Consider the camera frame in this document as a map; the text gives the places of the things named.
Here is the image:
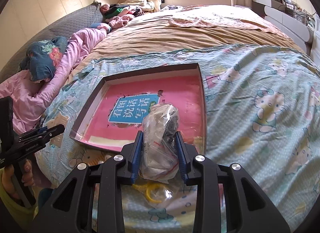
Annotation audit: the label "clear bag of dark jewelry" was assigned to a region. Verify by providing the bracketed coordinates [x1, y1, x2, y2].
[139, 103, 180, 184]

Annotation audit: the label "left hand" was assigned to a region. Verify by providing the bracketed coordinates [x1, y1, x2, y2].
[2, 159, 35, 200]

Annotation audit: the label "yellow rings in bag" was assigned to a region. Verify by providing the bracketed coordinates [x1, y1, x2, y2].
[132, 182, 173, 205]

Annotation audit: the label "pink book blue label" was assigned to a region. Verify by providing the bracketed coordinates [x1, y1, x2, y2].
[79, 74, 205, 153]

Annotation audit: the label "shallow cardboard box tray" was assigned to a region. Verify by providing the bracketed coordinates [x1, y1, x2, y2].
[69, 63, 207, 153]

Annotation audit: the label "pink quilt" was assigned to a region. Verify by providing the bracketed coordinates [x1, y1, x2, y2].
[1, 28, 108, 134]

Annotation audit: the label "hello kitty blue bedsheet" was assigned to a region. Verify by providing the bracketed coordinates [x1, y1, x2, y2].
[36, 44, 319, 231]

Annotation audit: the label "dark blue floral pillow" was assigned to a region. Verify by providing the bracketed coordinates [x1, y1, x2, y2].
[19, 36, 68, 83]

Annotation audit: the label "tan bed blanket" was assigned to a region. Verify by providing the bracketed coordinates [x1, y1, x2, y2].
[66, 9, 302, 83]

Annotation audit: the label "pink floral blanket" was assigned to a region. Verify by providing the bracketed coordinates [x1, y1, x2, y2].
[168, 5, 281, 35]

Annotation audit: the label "pile of clothes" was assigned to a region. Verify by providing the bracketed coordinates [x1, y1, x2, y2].
[100, 0, 156, 30]

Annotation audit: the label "grey quilted headboard cushion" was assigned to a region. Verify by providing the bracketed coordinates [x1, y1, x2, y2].
[1, 1, 103, 82]

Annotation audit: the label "grey white dresser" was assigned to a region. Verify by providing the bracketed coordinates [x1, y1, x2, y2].
[252, 0, 313, 55]

